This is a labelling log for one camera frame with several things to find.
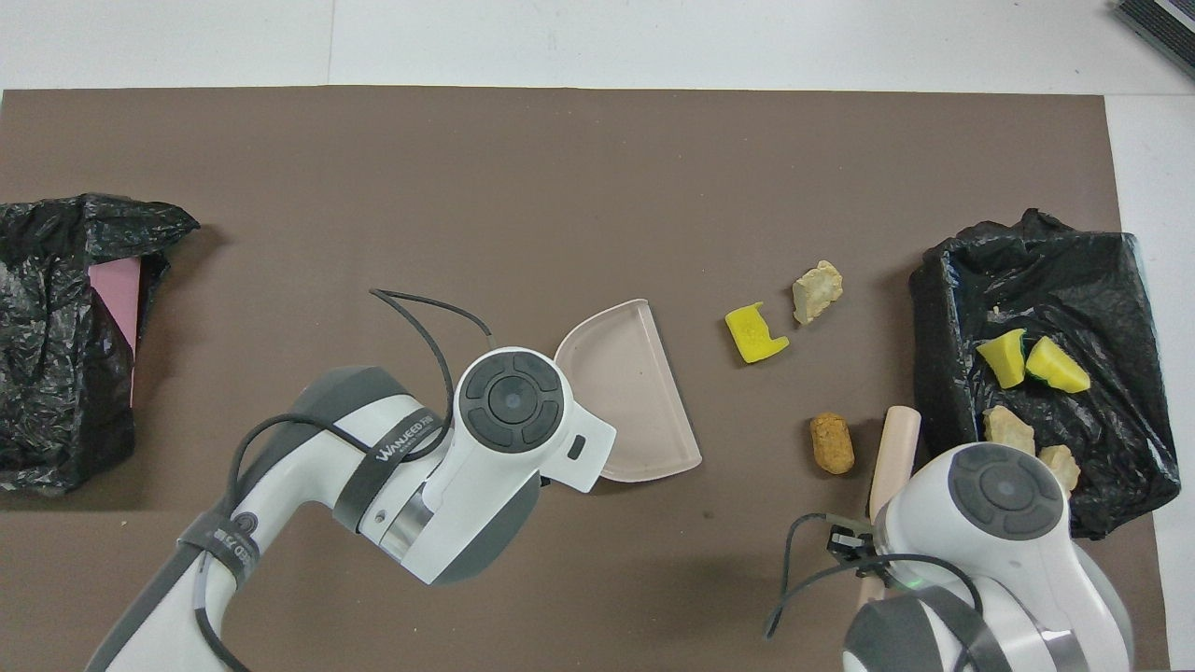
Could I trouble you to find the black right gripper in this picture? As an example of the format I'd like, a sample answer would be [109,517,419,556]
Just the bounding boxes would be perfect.
[829,523,876,563]

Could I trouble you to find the beige hand brush black bristles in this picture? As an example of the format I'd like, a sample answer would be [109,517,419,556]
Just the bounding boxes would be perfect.
[857,405,923,606]

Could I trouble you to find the brown cork nugget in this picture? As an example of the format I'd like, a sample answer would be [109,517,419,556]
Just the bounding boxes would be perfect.
[808,413,856,476]

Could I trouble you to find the pale beige foam chunk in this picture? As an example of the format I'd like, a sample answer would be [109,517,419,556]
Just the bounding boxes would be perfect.
[982,405,1036,456]

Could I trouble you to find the notched yellow sponge piece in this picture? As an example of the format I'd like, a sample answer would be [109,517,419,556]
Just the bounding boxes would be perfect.
[724,301,791,366]

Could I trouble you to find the tan croissant piece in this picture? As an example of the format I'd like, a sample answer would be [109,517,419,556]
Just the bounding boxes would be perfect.
[1038,444,1082,496]

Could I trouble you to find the small yellow sponge piece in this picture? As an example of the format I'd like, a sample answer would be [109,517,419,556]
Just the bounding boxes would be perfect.
[977,328,1029,390]

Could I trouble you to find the pale cream foam chunk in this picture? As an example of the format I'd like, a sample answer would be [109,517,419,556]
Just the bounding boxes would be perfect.
[793,259,844,326]

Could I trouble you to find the beige plastic dustpan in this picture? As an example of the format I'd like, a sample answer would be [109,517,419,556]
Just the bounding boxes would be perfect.
[553,298,703,484]

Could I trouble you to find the green topped yellow sponge piece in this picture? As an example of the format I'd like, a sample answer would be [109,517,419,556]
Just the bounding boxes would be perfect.
[1025,335,1092,394]

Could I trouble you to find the black bag lined bin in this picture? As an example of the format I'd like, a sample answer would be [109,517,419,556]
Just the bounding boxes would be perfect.
[910,207,1182,540]

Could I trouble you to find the pink bin with black bag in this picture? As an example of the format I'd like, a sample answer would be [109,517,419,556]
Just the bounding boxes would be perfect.
[0,193,201,496]

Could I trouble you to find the brown table mat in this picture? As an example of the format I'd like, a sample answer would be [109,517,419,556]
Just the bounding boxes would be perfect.
[0,87,1171,672]

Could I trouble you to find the dark grey ribbed device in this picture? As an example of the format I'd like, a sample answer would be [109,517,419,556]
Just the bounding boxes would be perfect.
[1115,0,1195,53]

